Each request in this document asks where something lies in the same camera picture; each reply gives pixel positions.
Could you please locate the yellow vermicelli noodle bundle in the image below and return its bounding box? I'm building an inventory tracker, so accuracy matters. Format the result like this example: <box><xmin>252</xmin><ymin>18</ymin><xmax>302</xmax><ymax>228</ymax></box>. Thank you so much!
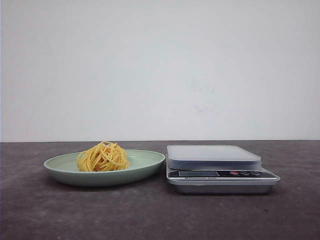
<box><xmin>76</xmin><ymin>141</ymin><xmax>130</xmax><ymax>172</ymax></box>

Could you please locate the silver digital kitchen scale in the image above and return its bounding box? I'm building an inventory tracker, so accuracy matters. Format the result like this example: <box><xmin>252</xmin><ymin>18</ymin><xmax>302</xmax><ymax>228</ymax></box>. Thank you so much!
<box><xmin>166</xmin><ymin>145</ymin><xmax>281</xmax><ymax>194</ymax></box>

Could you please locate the light green round plate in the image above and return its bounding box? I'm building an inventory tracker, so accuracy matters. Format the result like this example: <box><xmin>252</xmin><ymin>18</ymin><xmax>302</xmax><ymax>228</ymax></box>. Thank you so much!
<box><xmin>43</xmin><ymin>149</ymin><xmax>166</xmax><ymax>187</ymax></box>

